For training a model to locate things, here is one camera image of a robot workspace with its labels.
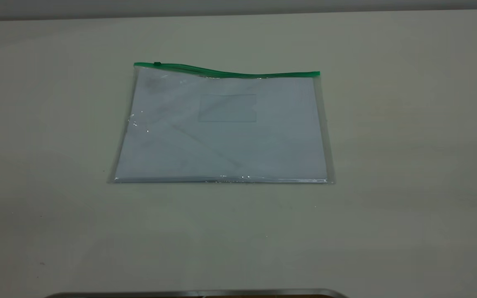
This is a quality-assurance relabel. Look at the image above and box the grey metal edge strip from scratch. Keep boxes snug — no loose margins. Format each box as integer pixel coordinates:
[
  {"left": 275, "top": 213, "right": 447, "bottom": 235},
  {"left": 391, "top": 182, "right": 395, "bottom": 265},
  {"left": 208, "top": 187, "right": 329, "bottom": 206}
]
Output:
[{"left": 44, "top": 288, "right": 349, "bottom": 298}]

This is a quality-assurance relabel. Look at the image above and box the clear zip bag green zipper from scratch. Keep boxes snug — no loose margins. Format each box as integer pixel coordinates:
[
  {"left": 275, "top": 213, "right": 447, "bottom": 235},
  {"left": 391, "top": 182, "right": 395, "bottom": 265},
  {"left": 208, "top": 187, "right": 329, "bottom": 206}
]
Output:
[{"left": 107, "top": 62, "right": 335, "bottom": 185}]

